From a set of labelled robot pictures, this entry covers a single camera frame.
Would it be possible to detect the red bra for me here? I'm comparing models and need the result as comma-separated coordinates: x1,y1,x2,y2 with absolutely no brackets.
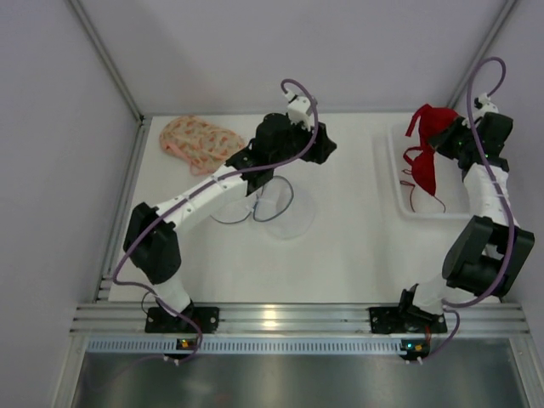
399,104,459,212

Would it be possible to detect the clear plastic dome insert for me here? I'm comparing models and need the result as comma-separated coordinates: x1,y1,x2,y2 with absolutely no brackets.
211,175,316,241

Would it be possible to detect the pink floral mesh laundry bag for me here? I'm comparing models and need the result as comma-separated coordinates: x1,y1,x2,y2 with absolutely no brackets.
159,115,247,176

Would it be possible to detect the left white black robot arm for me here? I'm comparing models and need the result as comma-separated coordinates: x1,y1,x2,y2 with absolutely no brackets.
119,110,337,320

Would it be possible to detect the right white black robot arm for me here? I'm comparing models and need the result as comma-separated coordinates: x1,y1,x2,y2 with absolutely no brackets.
399,111,535,320

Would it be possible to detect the white plastic basket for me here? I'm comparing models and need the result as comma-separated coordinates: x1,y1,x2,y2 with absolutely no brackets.
387,119,470,220

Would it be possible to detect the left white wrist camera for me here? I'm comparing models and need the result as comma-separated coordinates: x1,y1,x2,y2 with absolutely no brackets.
287,94,314,131

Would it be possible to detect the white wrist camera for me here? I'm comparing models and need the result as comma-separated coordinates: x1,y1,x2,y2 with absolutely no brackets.
287,94,314,131
472,93,499,122

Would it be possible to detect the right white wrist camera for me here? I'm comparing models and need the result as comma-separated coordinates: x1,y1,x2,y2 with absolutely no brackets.
472,93,499,122

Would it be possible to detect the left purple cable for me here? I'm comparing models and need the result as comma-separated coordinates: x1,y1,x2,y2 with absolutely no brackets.
110,78,320,362

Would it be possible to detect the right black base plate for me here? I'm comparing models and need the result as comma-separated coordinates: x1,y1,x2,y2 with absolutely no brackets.
369,285,447,334

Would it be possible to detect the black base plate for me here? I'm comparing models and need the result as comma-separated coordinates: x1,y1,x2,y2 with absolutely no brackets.
369,285,447,334
144,306,220,334

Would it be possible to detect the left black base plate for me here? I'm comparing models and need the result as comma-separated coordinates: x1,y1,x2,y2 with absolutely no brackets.
144,306,220,334

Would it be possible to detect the aluminium mounting rail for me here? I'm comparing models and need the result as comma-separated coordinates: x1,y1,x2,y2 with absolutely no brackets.
70,303,530,338

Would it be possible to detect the grey slotted cable duct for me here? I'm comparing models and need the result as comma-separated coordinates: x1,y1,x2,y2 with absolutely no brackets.
87,337,428,355

